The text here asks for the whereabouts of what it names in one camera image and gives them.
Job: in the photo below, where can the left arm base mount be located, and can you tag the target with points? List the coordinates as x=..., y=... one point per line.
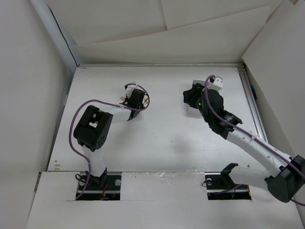
x=109, y=188

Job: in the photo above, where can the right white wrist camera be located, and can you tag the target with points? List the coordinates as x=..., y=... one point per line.
x=216, y=83

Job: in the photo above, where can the white divided paper container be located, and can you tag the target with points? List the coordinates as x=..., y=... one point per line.
x=191, y=110

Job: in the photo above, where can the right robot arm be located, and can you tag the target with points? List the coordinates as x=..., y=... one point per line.
x=283, y=175

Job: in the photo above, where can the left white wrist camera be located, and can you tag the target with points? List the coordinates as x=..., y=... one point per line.
x=129, y=89

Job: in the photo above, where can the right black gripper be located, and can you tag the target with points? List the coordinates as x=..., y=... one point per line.
x=191, y=95

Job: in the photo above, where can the blue object on rail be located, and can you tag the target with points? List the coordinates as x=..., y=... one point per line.
x=253, y=91

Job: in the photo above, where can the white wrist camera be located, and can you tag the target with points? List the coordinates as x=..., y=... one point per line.
x=129, y=89
x=216, y=83

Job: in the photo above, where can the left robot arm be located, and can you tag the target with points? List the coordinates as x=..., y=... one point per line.
x=93, y=127

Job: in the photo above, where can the aluminium frame rail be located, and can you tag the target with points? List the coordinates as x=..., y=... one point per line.
x=256, y=119

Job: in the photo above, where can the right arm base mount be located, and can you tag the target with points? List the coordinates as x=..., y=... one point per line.
x=220, y=186

